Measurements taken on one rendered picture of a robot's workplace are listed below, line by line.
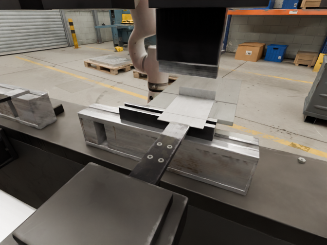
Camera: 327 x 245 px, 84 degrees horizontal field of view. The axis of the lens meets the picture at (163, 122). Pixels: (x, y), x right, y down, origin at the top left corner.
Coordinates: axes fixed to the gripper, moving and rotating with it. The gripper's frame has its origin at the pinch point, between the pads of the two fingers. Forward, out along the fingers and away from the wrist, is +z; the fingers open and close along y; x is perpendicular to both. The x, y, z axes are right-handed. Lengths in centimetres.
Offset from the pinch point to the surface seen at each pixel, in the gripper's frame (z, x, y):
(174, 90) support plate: -23.3, -18.6, -20.9
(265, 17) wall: -86, 25, 614
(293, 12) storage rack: -87, -40, 499
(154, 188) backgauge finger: -24, -33, -51
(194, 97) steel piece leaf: -23.3, -25.1, -23.3
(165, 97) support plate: -22.8, -18.9, -26.2
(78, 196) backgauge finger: -24, -28, -55
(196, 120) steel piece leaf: -22.4, -29.5, -32.6
